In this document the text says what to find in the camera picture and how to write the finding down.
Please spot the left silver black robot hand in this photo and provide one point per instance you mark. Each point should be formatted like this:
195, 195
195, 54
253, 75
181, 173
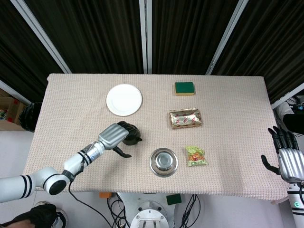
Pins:
111, 136

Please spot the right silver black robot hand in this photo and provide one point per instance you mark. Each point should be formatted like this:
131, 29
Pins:
288, 158

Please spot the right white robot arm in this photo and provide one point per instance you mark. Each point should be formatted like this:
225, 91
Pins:
297, 204

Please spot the robot base with silver plate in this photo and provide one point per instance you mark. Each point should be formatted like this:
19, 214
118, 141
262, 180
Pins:
152, 211

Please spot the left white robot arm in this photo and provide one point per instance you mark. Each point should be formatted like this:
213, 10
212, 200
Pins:
47, 173

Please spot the white round plate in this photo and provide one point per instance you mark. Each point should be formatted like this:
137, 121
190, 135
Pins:
124, 99

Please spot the stainless steel bowl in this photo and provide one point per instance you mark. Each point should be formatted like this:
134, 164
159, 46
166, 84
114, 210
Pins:
164, 162

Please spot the orange block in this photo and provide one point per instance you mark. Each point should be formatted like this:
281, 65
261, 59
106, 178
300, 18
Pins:
105, 195

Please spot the beige woven tablecloth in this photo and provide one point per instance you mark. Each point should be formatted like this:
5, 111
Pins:
213, 166

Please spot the gold foil snack packet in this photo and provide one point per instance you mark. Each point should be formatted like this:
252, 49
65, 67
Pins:
186, 118

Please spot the black bag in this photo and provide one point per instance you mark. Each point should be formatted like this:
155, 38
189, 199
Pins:
29, 116

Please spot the green snack bag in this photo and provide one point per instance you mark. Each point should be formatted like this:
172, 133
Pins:
196, 156

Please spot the green yellow sponge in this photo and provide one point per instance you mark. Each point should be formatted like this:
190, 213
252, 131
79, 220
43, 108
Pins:
184, 88

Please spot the cardboard box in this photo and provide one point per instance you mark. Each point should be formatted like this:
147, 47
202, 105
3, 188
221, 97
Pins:
9, 111

